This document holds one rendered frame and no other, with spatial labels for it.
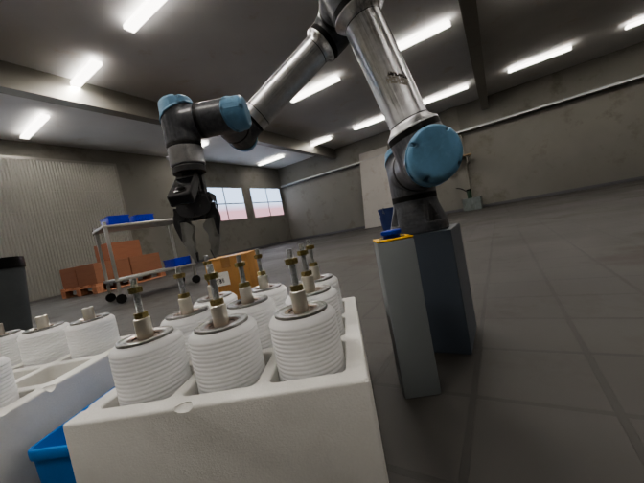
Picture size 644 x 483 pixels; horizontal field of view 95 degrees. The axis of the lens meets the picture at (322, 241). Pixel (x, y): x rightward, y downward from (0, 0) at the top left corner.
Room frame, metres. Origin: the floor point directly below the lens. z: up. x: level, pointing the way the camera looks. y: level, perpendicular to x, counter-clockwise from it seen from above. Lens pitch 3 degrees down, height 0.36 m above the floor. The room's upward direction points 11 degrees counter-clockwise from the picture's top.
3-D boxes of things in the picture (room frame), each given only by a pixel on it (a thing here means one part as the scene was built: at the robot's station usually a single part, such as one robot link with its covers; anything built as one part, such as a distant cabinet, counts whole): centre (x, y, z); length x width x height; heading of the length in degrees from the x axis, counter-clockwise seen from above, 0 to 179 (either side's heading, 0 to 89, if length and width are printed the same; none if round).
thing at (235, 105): (0.70, 0.16, 0.65); 0.11 x 0.11 x 0.08; 88
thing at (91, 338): (0.69, 0.57, 0.16); 0.10 x 0.10 x 0.18
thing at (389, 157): (0.79, -0.27, 0.47); 0.13 x 0.12 x 0.14; 178
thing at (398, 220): (0.80, -0.27, 0.35); 0.15 x 0.15 x 0.10
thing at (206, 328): (0.42, 0.17, 0.25); 0.08 x 0.08 x 0.01
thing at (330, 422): (0.54, 0.16, 0.09); 0.39 x 0.39 x 0.18; 85
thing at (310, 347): (0.41, 0.05, 0.16); 0.10 x 0.10 x 0.18
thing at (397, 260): (0.59, -0.14, 0.16); 0.07 x 0.07 x 0.31; 85
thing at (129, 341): (0.43, 0.28, 0.25); 0.08 x 0.08 x 0.01
